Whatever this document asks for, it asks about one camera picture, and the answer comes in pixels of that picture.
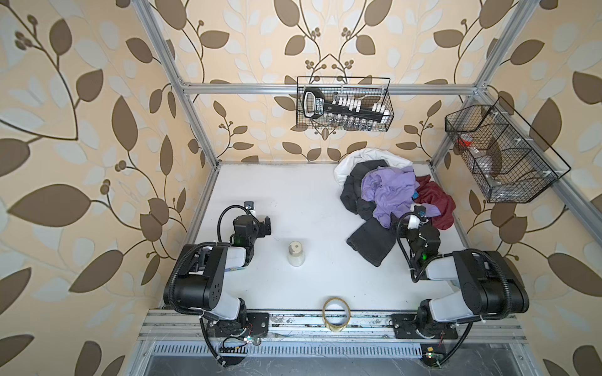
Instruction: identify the dark grey cloth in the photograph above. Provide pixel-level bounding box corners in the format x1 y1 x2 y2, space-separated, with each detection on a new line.
340 160 395 267

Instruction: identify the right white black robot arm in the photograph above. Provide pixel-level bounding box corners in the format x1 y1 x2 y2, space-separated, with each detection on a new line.
391 205 529 368

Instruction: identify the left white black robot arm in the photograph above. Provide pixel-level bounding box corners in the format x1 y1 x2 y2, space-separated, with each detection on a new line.
163 201 271 368

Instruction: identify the maroon cloth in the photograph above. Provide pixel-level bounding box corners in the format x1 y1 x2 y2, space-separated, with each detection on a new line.
414 175 456 230

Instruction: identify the purple cloth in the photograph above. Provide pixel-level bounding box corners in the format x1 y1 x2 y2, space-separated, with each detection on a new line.
361 166 418 229

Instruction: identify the white cloth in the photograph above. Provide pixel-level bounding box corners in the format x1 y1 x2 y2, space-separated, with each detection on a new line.
334 148 413 186

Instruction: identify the small clear plastic bottle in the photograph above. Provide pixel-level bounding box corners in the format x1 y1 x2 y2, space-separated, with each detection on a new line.
288 241 305 267

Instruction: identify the red capped clear bottle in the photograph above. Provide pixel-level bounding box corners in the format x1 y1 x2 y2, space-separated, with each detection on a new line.
457 133 481 158

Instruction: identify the yellow tape roll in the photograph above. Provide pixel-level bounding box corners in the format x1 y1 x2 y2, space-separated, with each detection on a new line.
321 297 351 333

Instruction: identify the black tool with white labels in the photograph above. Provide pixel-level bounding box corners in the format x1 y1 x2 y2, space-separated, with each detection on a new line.
296 86 394 125

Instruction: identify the aluminium front rail base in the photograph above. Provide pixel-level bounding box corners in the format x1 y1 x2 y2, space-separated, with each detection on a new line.
135 309 528 360

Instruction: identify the right black wire basket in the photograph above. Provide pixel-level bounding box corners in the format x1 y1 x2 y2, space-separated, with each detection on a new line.
445 97 571 204

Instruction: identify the black wire basket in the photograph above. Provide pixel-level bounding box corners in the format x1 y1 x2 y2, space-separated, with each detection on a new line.
445 97 571 204
296 75 394 133

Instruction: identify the back black wire basket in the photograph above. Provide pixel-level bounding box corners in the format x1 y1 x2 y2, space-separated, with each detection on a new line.
296 75 394 133

